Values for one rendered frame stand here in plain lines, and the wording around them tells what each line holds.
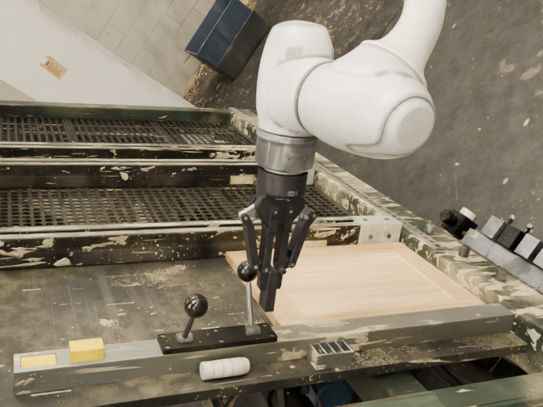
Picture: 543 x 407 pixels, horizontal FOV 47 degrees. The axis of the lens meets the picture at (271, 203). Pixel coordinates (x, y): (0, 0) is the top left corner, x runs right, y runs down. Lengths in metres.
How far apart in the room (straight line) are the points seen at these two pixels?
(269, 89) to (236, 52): 4.73
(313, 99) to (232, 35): 4.80
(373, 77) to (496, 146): 2.24
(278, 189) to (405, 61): 0.27
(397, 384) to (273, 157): 0.51
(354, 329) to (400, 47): 0.57
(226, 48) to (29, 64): 1.65
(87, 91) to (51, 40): 0.45
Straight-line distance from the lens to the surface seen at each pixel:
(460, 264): 1.54
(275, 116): 0.87
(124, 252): 1.41
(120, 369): 1.04
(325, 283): 1.38
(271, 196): 0.92
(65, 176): 1.89
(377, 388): 1.20
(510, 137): 2.95
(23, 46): 4.98
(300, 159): 0.90
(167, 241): 1.42
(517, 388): 1.12
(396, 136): 0.72
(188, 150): 2.12
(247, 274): 1.07
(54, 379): 1.03
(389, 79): 0.74
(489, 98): 3.17
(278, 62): 0.86
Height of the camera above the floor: 2.01
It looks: 30 degrees down
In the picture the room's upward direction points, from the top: 58 degrees counter-clockwise
